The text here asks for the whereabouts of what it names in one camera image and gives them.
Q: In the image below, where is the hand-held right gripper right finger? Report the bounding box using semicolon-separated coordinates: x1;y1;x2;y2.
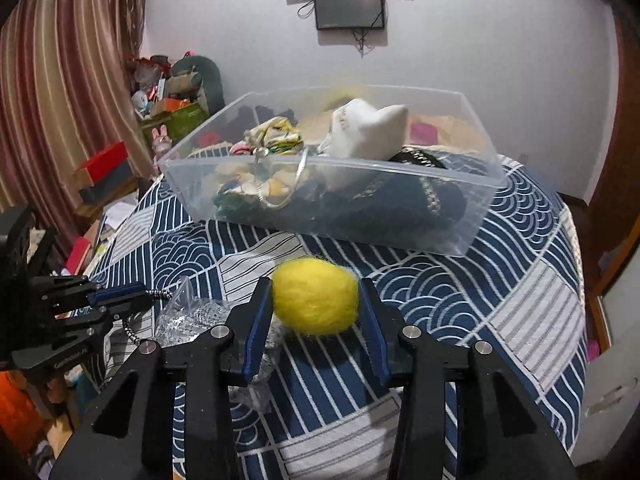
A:
358;277;574;480

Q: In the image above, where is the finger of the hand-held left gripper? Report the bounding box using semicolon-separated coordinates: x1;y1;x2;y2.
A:
92;282;154;319

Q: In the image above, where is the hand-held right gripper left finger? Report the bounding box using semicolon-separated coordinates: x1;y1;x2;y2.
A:
49;276;275;480

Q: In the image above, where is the black and white cord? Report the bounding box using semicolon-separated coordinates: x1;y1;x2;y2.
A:
121;287;173;346

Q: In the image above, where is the clear plastic bag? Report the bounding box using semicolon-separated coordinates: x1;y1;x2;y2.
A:
154;276;286;413

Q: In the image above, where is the yellow felt ball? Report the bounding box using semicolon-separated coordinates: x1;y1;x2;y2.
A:
270;257;360;336

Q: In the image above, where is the clear plastic storage bin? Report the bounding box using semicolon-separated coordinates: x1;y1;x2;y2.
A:
158;84;509;257

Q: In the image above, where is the blue patterned bedspread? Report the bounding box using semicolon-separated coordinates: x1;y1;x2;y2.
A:
87;146;588;480

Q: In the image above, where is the black knit garment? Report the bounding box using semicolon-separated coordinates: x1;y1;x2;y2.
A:
280;146;493;241

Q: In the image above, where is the red gift box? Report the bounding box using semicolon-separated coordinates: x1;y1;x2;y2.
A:
75;141;130;184

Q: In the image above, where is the pink plush rabbit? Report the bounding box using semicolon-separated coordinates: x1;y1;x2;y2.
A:
151;125;173;157

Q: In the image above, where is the green patterned silk scarf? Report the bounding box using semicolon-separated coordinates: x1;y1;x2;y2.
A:
244;116;305;157

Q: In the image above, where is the pile of clutter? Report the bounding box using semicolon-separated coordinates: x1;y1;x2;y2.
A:
127;51;201;121

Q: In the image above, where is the striped maroon curtain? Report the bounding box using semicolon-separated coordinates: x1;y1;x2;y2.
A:
0;0;162;241

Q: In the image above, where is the green plush dinosaur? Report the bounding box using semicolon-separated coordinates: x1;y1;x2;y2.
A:
169;54;226;116

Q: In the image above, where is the silver metal bracelet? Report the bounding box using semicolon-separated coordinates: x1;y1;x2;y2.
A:
254;147;310;210

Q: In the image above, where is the black framed wall screen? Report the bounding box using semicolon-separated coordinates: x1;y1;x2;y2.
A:
314;0;387;31

